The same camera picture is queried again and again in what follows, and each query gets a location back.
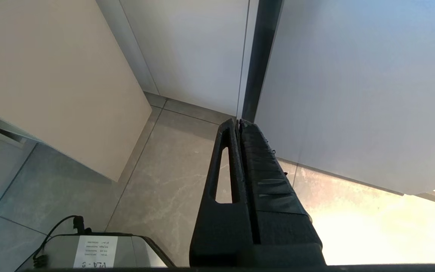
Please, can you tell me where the beige pull-out cabinet front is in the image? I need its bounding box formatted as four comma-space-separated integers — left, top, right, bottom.
0, 0, 153, 182

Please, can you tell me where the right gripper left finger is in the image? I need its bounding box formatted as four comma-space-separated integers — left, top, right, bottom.
189, 118, 259, 267

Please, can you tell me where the white appliance front panel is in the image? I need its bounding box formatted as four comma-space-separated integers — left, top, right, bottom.
254, 0, 435, 204

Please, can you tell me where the dark grey door frame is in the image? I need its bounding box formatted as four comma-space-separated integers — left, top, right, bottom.
242, 0, 284, 122

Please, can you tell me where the grey labelled robot box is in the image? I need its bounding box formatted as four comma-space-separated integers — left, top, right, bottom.
15, 232, 176, 269

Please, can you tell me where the thin black box cable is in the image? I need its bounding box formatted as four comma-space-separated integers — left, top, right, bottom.
32, 215, 91, 265

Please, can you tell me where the wide beige cabinet door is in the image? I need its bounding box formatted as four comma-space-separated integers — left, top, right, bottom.
119, 0, 250, 116

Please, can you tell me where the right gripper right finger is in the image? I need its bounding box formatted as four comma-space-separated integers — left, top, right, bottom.
239, 119, 325, 266

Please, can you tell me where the narrow beige cabinet door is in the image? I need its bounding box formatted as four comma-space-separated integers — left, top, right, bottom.
97, 0, 160, 96

